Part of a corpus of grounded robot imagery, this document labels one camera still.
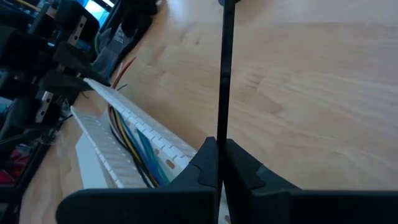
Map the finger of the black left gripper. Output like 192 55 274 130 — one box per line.
52 41 112 88
40 69 95 101

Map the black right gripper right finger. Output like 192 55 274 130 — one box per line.
222 138 398 224

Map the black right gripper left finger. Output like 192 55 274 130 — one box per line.
55 136 221 224

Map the bundle of coloured wires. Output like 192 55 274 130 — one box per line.
110 83 156 189
112 108 158 189
108 62 147 187
106 57 137 144

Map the green wire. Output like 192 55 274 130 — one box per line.
136 129 171 185

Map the white slotted cable duct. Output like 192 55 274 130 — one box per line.
70 77 199 189

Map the long black zip tie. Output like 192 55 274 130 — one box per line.
215 0 243 200

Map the lit computer screen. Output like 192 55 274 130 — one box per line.
75 0 116 23

